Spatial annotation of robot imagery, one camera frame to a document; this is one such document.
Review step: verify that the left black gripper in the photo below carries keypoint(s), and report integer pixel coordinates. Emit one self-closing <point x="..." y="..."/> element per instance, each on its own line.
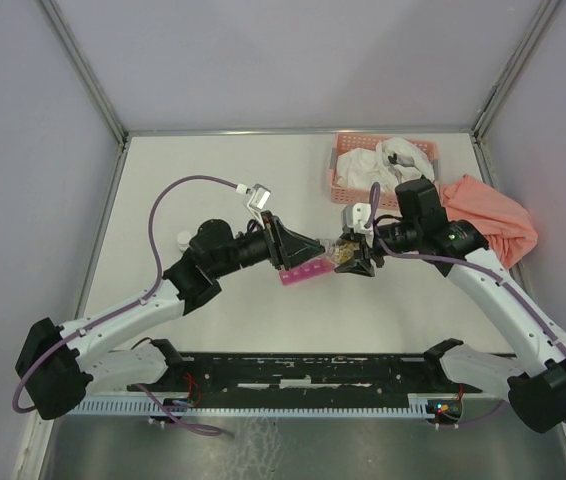
<point x="286" y="247"/>

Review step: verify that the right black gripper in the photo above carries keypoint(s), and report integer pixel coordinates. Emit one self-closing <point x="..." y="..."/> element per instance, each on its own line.
<point x="361" y="266"/>

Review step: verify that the amber pill bottle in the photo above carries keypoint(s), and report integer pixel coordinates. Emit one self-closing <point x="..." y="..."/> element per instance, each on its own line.
<point x="339" y="251"/>

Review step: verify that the pink weekly pill organizer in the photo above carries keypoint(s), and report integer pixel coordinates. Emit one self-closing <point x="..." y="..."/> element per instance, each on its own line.
<point x="306" y="271"/>

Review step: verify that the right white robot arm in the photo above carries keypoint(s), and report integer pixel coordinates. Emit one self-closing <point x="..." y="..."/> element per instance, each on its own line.
<point x="533" y="381"/>

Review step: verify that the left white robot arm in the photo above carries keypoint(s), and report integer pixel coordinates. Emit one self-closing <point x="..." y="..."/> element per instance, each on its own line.
<point x="58" y="364"/>

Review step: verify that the white cap pill bottle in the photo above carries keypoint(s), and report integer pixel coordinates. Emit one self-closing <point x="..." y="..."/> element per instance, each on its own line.
<point x="183" y="240"/>

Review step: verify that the salmon pink cloth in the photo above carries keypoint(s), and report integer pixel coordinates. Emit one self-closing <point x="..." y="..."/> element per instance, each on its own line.
<point x="506" y="225"/>

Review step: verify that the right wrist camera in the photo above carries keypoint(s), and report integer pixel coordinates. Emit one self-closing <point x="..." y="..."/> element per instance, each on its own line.
<point x="357" y="218"/>

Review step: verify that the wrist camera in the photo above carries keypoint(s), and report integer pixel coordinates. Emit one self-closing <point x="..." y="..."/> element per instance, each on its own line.
<point x="257" y="197"/>
<point x="357" y="218"/>

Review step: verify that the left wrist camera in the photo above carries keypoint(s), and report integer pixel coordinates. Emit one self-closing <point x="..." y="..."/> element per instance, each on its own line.
<point x="257" y="197"/>

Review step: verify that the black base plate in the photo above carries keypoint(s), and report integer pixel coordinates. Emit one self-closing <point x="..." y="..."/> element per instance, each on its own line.
<point x="295" y="380"/>

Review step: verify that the left aluminium frame post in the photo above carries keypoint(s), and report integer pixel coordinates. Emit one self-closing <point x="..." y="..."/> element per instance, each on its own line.
<point x="62" y="30"/>

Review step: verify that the aluminium frame post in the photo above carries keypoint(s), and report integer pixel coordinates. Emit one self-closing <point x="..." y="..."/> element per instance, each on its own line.
<point x="510" y="74"/>
<point x="62" y="30"/>

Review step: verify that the right aluminium frame post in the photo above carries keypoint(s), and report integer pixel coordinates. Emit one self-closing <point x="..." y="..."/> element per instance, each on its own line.
<point x="510" y="74"/>

